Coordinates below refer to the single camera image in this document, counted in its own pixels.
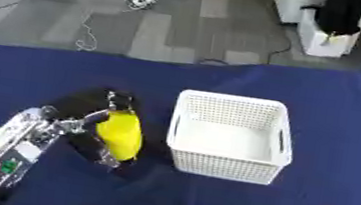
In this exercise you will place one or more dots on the white power strip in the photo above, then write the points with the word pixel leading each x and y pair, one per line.
pixel 143 0

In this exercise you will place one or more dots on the white box with black item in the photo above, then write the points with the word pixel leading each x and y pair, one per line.
pixel 328 31

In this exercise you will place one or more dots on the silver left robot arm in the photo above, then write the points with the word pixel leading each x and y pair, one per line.
pixel 15 148

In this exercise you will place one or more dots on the yellow bottle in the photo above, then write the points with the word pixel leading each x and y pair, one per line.
pixel 120 135

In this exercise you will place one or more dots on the white cabinet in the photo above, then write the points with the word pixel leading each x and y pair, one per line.
pixel 291 4

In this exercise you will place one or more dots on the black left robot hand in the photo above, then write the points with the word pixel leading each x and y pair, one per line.
pixel 86 108

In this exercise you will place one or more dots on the white perforated plastic basket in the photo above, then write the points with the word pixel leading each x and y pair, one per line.
pixel 230 142

